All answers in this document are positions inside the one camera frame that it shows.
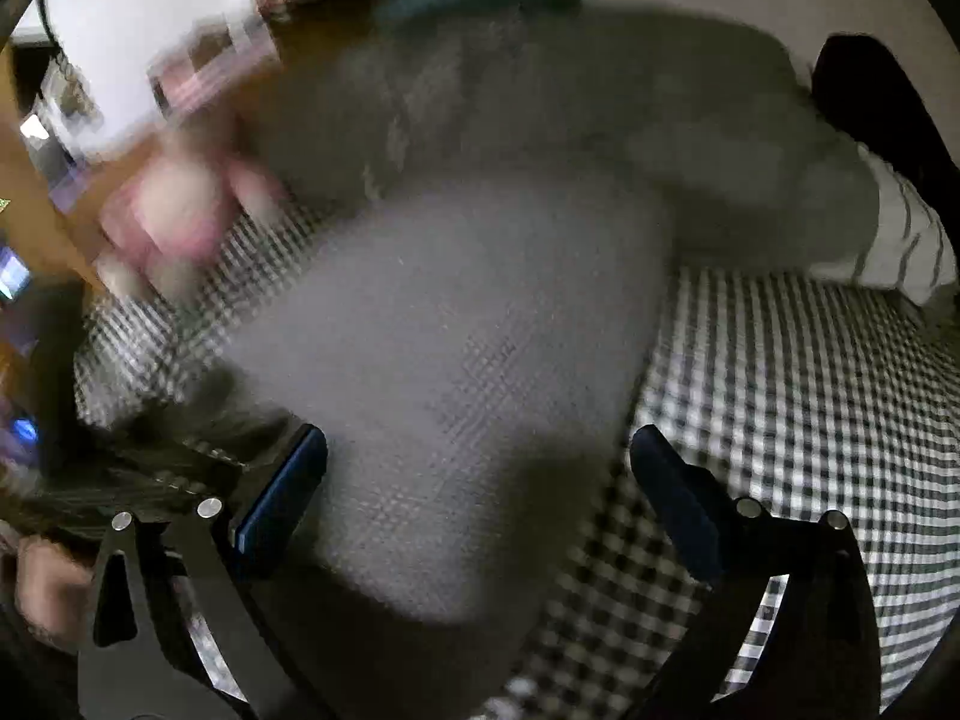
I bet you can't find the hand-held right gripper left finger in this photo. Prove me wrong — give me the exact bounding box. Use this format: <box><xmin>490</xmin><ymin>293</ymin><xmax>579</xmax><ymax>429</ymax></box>
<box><xmin>75</xmin><ymin>424</ymin><xmax>329</xmax><ymax>720</ymax></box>

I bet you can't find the black white checkered bedsheet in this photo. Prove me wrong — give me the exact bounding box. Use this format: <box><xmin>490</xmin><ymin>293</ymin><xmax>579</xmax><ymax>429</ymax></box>
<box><xmin>75</xmin><ymin>195</ymin><xmax>960</xmax><ymax>720</ymax></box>

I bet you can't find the white grey striped cloth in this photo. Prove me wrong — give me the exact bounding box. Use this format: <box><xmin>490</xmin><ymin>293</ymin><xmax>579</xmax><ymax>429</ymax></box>
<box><xmin>810</xmin><ymin>142</ymin><xmax>959</xmax><ymax>308</ymax></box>

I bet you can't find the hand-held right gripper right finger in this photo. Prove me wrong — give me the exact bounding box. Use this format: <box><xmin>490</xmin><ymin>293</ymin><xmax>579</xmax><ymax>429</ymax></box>
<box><xmin>630</xmin><ymin>424</ymin><xmax>882</xmax><ymax>720</ymax></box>

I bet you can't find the person's left hand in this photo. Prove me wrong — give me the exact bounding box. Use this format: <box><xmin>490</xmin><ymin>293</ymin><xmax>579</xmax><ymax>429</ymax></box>
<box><xmin>9</xmin><ymin>532</ymin><xmax>97</xmax><ymax>650</ymax></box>

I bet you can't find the grey knit sweater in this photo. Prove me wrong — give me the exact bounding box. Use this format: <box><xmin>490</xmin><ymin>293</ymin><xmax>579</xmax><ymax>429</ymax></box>
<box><xmin>195</xmin><ymin>165</ymin><xmax>676</xmax><ymax>720</ymax></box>

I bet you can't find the black garment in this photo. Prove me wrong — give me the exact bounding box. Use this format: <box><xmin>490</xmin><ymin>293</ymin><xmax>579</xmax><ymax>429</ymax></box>
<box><xmin>814</xmin><ymin>34</ymin><xmax>960</xmax><ymax>241</ymax></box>

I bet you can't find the printed cardboard box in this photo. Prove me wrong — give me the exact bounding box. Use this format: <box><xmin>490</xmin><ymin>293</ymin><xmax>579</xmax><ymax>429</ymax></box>
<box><xmin>146</xmin><ymin>11</ymin><xmax>282</xmax><ymax>125</ymax></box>

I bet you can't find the pink plush bear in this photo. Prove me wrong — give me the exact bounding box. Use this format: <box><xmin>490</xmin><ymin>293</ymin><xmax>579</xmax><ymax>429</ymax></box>
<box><xmin>94</xmin><ymin>127</ymin><xmax>290</xmax><ymax>301</ymax></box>

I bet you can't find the grey duvet with stripes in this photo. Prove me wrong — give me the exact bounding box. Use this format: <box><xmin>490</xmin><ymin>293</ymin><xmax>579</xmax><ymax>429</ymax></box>
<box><xmin>247</xmin><ymin>4</ymin><xmax>882</xmax><ymax>293</ymax></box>

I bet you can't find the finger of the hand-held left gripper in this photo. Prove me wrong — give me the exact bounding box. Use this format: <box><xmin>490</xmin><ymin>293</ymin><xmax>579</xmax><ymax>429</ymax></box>
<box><xmin>75</xmin><ymin>405</ymin><xmax>301</xmax><ymax>533</ymax></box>

